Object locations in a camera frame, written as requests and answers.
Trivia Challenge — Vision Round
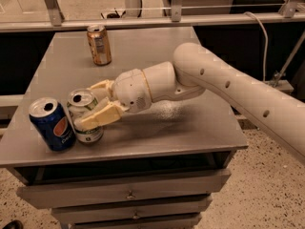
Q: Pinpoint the white cable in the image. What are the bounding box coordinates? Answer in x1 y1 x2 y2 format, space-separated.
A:
243 11 269 83

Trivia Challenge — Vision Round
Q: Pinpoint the bottom grey drawer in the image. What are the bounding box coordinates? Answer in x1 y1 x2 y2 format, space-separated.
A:
71 213 201 229

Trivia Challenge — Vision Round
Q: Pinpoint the grey drawer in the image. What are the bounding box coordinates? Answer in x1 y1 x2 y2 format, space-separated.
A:
51 195 212 223
71 213 201 229
17 169 231 209

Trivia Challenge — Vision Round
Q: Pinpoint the top grey drawer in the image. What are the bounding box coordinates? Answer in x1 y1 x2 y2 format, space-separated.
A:
17 169 231 209

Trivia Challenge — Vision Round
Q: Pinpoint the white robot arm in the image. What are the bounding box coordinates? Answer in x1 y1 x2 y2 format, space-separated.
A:
75 43 305 164

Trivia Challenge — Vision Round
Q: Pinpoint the orange soda can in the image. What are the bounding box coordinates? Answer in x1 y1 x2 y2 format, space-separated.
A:
87 25 112 66

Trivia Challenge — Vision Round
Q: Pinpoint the white green 7up can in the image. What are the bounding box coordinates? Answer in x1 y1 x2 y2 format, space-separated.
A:
67 89 104 145

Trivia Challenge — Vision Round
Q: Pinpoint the grey drawer cabinet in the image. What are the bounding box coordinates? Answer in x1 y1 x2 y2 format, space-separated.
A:
0 26 249 229

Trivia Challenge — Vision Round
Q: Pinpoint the middle grey drawer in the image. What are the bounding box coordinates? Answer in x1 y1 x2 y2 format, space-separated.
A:
51 195 212 223

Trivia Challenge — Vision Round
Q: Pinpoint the blue pepsi can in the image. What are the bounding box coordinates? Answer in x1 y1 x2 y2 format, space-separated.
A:
29 97 76 152

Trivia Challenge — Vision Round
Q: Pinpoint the black shoe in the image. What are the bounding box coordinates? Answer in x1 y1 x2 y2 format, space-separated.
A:
2 220 24 229

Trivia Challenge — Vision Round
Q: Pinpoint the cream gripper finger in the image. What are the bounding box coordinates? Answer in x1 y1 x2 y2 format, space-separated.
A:
89 79 114 101
73 99 129 131

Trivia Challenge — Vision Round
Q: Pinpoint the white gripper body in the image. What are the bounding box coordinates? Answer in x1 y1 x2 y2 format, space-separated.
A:
112 69 152 113

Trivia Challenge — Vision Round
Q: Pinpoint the metal window rail frame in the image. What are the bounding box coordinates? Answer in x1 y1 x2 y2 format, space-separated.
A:
0 0 305 32

